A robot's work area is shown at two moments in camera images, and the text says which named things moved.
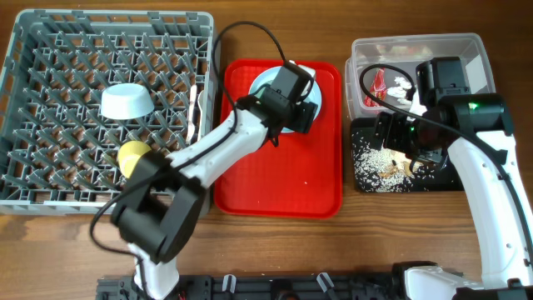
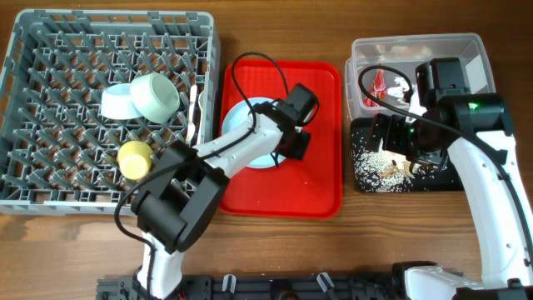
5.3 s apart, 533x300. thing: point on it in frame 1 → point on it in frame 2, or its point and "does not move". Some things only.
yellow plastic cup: [129, 152] does not move
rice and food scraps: [386, 170] does not move
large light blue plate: [312, 94] → [241, 112]
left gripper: [304, 123] → [300, 153]
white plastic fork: [193, 96] does not move
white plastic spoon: [201, 101] does not move
